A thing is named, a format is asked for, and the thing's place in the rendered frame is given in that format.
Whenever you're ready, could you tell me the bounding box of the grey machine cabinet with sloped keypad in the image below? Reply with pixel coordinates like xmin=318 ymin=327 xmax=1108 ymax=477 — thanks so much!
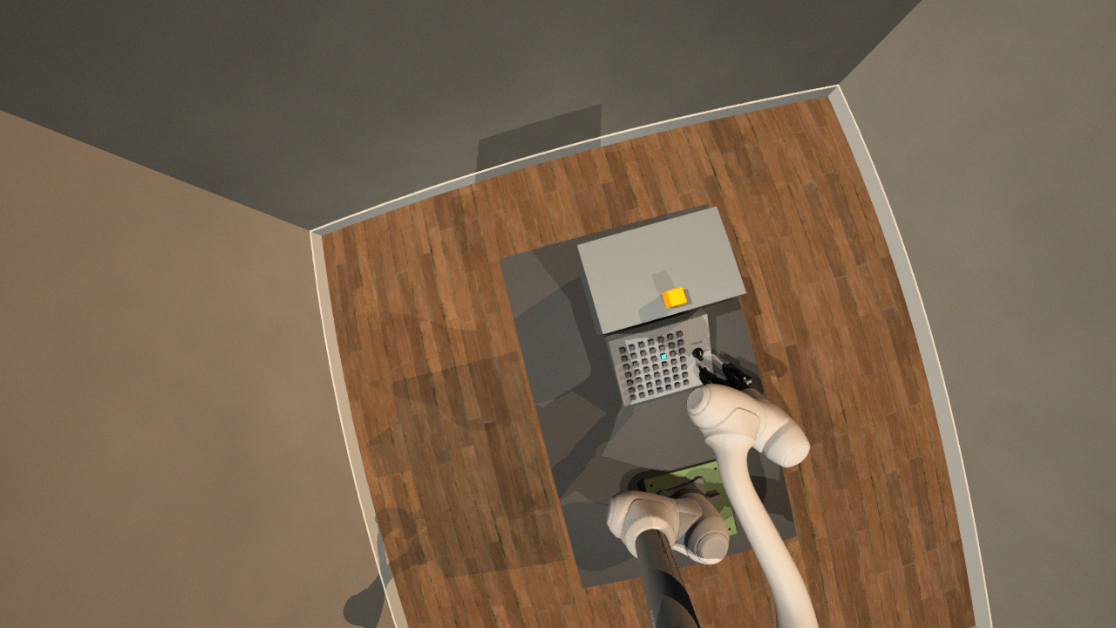
xmin=577 ymin=207 xmax=745 ymax=406

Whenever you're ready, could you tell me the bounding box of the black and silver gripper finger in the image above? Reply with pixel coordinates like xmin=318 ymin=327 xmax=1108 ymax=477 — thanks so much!
xmin=695 ymin=359 xmax=729 ymax=386
xmin=711 ymin=354 xmax=752 ymax=386

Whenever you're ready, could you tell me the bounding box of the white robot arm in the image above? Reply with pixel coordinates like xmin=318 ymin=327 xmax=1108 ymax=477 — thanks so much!
xmin=607 ymin=384 xmax=819 ymax=628

